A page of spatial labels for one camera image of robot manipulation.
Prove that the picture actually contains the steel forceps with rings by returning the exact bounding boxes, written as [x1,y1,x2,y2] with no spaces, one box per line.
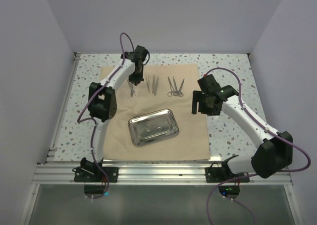
[167,77,174,97]

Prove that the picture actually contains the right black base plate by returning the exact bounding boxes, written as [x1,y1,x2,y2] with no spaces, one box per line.
[205,162,244,183]

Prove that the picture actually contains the steel surgical scissors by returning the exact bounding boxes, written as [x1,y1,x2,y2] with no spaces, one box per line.
[177,79,185,97]

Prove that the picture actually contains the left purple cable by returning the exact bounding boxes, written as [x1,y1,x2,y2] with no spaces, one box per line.
[76,32,136,200]

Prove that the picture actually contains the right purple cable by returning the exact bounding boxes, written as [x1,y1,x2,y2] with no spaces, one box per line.
[205,66,312,225]

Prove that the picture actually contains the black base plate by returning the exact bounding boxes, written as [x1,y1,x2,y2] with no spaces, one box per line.
[72,167,119,183]
[205,162,244,183]

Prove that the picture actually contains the stainless steel instrument tray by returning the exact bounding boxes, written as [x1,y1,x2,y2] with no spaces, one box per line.
[128,109,179,147]

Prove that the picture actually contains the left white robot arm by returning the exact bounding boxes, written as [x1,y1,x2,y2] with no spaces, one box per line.
[77,46,150,182]

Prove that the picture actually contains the aluminium extrusion rail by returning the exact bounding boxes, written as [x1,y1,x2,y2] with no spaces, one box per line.
[32,162,294,186]

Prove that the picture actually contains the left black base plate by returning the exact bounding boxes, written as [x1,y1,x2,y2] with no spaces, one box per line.
[72,167,119,183]

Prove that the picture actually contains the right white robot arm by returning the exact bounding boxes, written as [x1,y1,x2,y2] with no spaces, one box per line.
[192,75,293,182]

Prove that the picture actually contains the purple cable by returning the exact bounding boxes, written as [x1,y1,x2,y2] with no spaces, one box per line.
[76,32,136,200]
[205,66,312,225]

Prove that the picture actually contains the beige surgical drape cloth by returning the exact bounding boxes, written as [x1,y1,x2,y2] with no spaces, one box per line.
[103,64,210,162]

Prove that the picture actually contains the thin steel tweezers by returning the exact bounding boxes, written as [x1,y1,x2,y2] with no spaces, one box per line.
[146,74,150,92]

